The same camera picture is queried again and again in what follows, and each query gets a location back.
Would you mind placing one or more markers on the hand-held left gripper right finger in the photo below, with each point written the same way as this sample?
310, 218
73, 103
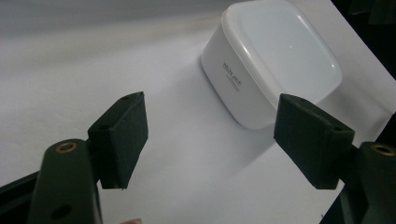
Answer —
311, 140

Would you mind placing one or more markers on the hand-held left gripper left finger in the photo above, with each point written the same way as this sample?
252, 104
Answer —
120, 140

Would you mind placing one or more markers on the white lidded plastic container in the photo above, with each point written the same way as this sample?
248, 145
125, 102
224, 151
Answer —
274, 56

